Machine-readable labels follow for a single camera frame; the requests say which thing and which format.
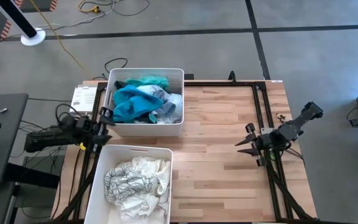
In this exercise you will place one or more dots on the small black box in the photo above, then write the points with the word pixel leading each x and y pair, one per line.
pixel 189 76

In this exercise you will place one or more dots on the slate blue knit garment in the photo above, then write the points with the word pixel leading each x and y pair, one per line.
pixel 166 107

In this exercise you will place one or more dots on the grey metal base plate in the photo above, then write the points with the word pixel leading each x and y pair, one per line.
pixel 266 130

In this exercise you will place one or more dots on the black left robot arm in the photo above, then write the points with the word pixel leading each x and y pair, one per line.
pixel 54 133

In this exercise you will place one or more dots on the white leaf-patterned garment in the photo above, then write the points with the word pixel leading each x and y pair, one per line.
pixel 126 183

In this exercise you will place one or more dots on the light blue patterned shirt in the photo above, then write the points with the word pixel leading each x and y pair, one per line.
pixel 172 105

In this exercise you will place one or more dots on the bright blue fleece cloth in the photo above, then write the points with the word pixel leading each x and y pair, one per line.
pixel 135 104

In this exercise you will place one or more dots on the grey sock blue toe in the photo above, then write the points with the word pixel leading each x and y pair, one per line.
pixel 119 84

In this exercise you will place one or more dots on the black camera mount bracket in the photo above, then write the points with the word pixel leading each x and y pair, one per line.
pixel 232 77

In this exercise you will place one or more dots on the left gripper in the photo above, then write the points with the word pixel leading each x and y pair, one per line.
pixel 96 132

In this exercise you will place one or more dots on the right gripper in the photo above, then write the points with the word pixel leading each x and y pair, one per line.
pixel 259 141

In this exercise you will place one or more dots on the white perforated plastic basket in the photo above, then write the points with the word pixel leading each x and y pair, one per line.
pixel 179 130
pixel 98 186

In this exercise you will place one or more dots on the white floor stand pole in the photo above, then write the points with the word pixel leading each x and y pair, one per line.
pixel 33 36

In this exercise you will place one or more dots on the small yellow tag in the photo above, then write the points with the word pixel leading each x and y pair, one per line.
pixel 82 146

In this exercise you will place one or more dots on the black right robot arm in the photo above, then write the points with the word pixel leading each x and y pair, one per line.
pixel 297 124

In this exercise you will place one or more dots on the white paper booklet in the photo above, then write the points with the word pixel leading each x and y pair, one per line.
pixel 83 99

